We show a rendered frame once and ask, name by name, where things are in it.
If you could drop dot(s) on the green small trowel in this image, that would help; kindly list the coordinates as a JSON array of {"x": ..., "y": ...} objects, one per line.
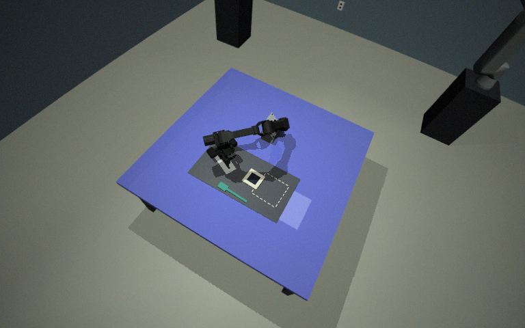
[{"x": 224, "y": 187}]

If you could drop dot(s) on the cream square tile with dark square centre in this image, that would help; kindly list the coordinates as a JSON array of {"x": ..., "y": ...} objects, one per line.
[{"x": 253, "y": 178}]

